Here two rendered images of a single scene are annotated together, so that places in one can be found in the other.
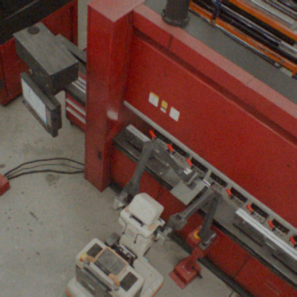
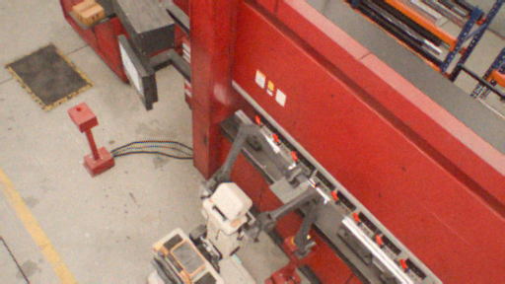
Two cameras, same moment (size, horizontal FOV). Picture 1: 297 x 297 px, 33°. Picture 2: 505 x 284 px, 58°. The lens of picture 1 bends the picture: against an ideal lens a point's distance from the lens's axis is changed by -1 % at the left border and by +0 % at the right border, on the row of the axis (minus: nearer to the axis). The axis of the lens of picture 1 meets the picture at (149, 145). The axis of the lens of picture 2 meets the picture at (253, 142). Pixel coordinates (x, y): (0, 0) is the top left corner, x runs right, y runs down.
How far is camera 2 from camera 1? 0.91 m
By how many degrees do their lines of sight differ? 7
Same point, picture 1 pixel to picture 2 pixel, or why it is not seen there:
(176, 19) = not seen: outside the picture
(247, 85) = (360, 60)
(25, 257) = (114, 240)
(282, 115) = (398, 102)
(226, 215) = (331, 223)
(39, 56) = (131, 13)
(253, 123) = (365, 111)
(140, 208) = (224, 199)
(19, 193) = (122, 172)
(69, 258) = not seen: hidden behind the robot
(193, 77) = (301, 51)
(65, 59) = (160, 19)
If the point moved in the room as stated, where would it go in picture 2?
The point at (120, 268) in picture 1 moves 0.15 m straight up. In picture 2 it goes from (196, 265) to (196, 257)
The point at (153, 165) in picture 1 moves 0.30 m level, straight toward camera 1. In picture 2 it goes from (257, 157) to (245, 186)
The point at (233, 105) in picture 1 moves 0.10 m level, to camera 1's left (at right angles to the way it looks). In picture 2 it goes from (343, 88) to (325, 83)
